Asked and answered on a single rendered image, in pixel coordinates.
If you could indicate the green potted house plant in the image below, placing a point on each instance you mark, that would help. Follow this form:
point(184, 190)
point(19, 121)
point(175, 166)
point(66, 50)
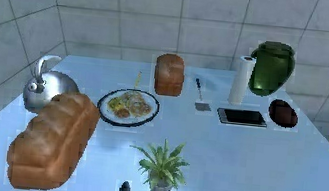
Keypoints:
point(162, 167)

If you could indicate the plate with food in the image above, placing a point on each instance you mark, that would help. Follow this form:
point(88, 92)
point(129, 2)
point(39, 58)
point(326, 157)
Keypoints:
point(128, 107)

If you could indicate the large brown bread loaf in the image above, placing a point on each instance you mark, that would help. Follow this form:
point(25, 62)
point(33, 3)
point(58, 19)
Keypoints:
point(52, 139)

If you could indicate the yellow thin stick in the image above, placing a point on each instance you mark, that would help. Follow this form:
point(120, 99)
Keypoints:
point(138, 80)

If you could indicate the black flat phone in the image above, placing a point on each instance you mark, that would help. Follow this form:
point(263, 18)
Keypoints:
point(242, 117)

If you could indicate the small brown bread loaf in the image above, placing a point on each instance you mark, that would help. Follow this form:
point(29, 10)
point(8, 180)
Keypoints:
point(169, 74)

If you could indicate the silver kettle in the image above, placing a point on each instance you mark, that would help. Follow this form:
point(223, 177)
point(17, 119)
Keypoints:
point(44, 90)

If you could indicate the white paper towel roll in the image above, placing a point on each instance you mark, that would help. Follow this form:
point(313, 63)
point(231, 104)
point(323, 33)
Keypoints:
point(241, 80)

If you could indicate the dark brown oval potato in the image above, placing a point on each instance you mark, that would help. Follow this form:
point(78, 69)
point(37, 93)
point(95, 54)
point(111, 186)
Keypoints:
point(283, 114)

